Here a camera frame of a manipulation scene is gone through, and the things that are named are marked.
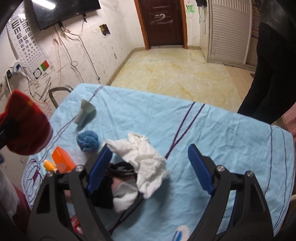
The pink and black sock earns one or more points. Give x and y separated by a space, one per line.
118 189

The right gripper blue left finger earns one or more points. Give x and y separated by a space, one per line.
96 168

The blue knitted ball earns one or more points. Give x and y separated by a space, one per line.
88 141

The orange thread spool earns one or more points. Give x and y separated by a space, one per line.
49 166

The wall mounted black television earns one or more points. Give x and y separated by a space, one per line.
51 12

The white louvered wardrobe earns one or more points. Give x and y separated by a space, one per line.
226 33

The orange cardboard box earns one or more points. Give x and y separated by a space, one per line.
62 160

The eye test wall chart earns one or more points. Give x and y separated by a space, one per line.
26 46

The red fuzzy sock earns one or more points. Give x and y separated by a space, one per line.
25 129

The person in black jacket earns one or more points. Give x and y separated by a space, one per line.
272 92

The dark brown wooden door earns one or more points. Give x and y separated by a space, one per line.
162 23

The light blue bed sheet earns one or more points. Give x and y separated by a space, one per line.
235 141

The grey plastic funnel cup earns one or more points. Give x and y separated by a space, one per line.
86 108

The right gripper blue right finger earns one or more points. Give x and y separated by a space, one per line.
203 167

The grey metal bed rail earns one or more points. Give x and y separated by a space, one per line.
58 93

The white power strip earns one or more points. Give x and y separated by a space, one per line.
18 67

